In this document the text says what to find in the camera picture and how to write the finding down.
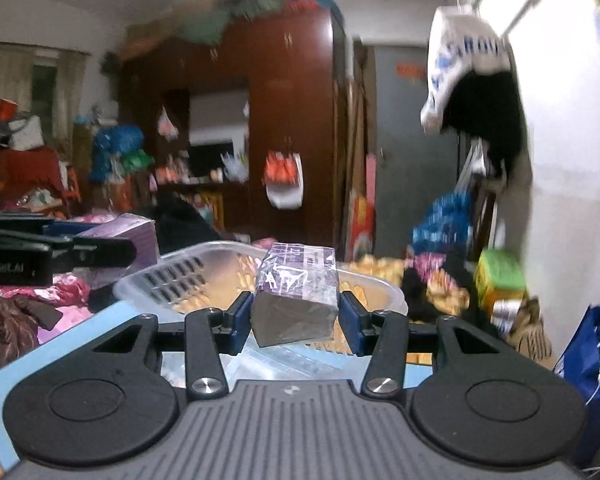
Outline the small purple tissue pack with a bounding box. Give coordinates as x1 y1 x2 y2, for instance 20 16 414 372
250 242 339 348

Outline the large purple tissue pack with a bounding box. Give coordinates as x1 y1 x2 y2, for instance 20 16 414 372
74 214 159 288

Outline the white plastic basket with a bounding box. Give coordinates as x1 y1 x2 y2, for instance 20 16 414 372
114 240 407 322

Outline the blue plastic bag bundle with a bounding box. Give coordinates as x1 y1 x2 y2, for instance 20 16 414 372
411 192 474 257

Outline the green yellow box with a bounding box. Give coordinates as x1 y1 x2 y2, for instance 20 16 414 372
475 248 527 314

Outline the red white hanging bag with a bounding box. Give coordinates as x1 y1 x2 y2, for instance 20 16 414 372
263 151 304 210

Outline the grey metal door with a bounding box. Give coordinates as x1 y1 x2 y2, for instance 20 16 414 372
367 46 460 258

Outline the beige window curtain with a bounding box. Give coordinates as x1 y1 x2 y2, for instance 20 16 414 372
0 43 86 162

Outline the blue shopping bag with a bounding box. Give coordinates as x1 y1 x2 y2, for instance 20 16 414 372
556 305 600 466

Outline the dark red wooden wardrobe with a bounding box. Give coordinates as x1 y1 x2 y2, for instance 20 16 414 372
118 8 346 246

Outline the white black hanging jacket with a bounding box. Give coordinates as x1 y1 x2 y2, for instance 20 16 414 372
420 6 522 178

